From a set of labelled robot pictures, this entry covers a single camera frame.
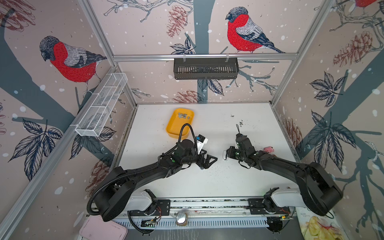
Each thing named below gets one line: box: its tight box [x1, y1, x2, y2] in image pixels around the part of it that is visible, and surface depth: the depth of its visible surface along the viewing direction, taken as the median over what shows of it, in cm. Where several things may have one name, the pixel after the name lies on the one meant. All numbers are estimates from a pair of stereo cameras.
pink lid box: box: [79, 215, 129, 240], surface depth 67 cm
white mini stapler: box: [222, 150, 229, 161], surface depth 91 cm
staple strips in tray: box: [178, 112, 190, 119], surface depth 116 cm
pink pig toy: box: [263, 146, 275, 153], surface depth 94 cm
